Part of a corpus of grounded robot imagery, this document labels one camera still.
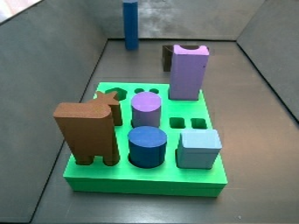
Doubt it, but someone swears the blue hexagon peg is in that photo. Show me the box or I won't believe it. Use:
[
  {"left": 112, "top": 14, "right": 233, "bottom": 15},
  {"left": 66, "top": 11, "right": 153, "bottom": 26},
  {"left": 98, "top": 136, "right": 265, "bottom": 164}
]
[{"left": 122, "top": 0, "right": 138, "bottom": 50}]

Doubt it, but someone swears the green shape sorting board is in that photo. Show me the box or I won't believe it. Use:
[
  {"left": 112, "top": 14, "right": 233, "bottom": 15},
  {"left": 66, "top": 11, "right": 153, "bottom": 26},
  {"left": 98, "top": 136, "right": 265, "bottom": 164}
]
[{"left": 62, "top": 82, "right": 228, "bottom": 197}]

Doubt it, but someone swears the purple cylinder peg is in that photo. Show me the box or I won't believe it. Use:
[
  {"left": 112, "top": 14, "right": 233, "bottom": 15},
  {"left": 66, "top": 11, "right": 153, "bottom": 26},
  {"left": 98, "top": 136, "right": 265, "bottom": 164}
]
[{"left": 130, "top": 92, "right": 161, "bottom": 127}]

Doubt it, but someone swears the dark blue cylinder peg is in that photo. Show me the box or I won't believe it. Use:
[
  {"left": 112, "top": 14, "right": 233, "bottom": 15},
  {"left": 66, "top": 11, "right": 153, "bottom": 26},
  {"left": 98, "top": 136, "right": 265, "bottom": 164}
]
[{"left": 126, "top": 126, "right": 167, "bottom": 168}]

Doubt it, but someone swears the brown star peg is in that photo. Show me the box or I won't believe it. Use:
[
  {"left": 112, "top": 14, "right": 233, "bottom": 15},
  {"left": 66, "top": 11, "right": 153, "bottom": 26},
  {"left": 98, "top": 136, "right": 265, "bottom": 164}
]
[{"left": 88, "top": 91, "right": 122, "bottom": 126}]

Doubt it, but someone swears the large brown block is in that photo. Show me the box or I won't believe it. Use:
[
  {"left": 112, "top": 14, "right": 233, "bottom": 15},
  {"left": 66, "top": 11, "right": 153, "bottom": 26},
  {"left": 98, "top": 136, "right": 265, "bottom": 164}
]
[{"left": 53, "top": 102, "right": 120, "bottom": 166}]

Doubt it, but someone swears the light blue square block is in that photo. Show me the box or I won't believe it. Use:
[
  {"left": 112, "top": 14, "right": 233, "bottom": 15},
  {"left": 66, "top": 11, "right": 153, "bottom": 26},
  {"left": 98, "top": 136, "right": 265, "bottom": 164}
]
[{"left": 176, "top": 129, "right": 221, "bottom": 169}]

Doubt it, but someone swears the tall purple block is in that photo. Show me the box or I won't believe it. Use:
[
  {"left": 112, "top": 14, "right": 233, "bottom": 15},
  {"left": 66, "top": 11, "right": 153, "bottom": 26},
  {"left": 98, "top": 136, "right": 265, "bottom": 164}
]
[{"left": 169, "top": 45, "right": 209, "bottom": 101}]

